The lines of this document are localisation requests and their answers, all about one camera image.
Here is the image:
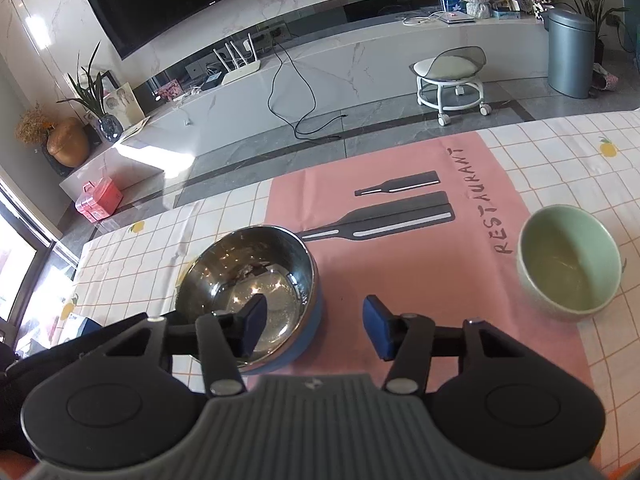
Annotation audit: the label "pink slipper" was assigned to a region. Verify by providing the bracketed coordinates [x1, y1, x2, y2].
[590, 62, 620, 92]

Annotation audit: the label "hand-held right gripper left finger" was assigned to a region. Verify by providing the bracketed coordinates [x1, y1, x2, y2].
[102, 294, 268, 398]

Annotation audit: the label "potted green plant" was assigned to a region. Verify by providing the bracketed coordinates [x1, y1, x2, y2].
[547, 0, 631, 63]

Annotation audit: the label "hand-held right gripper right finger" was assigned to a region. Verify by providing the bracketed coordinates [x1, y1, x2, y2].
[363, 295, 533, 396]

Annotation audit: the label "green ceramic bowl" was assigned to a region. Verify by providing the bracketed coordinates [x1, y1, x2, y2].
[516, 204, 623, 323]

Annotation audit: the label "plant in glass vase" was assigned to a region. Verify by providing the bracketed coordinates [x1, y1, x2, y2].
[56, 40, 126, 141]

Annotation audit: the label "pink placemat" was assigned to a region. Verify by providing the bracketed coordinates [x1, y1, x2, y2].
[240, 132, 597, 397]

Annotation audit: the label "blue steel bowl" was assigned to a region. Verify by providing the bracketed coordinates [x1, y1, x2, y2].
[174, 225, 323, 376]

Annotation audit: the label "white rolling stool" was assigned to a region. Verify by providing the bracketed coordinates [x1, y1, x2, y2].
[410, 46, 492, 127]

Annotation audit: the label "wall power outlets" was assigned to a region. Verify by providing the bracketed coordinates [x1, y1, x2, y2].
[257, 22, 291, 43]

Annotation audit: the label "white framed picture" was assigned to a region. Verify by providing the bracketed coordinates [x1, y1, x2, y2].
[105, 81, 143, 128]

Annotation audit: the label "paper booklet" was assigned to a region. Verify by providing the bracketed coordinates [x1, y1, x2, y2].
[120, 115, 151, 141]

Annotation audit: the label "black cable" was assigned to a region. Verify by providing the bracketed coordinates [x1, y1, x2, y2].
[267, 40, 349, 139]

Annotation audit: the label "brown round vase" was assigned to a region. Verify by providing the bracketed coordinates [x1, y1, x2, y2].
[46, 117, 90, 168]

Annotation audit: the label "white marble TV cabinet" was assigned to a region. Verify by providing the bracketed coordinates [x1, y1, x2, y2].
[59, 10, 551, 191]

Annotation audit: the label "dried flowers in dark vase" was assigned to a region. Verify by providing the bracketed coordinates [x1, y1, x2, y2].
[15, 102, 68, 177]

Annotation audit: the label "grey trash can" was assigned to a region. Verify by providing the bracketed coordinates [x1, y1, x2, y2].
[542, 7, 597, 99]

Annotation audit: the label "white and blue box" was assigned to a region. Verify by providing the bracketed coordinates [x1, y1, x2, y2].
[64, 311, 103, 337]

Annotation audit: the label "pink storage box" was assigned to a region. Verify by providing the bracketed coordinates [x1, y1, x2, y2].
[75, 176, 123, 224]

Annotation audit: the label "white router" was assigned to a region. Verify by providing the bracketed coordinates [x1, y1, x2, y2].
[213, 31, 263, 86]

